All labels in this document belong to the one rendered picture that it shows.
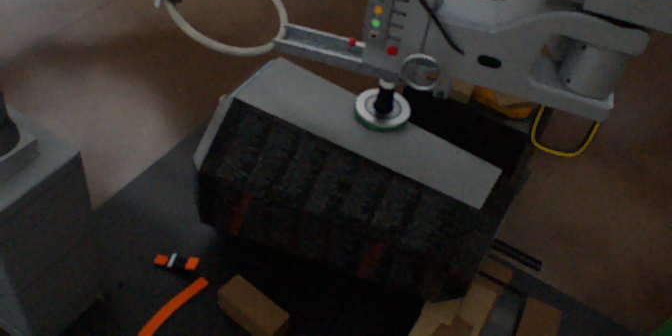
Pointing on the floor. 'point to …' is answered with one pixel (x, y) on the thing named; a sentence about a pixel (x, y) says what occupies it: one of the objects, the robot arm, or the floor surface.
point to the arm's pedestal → (47, 239)
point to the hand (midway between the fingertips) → (164, 5)
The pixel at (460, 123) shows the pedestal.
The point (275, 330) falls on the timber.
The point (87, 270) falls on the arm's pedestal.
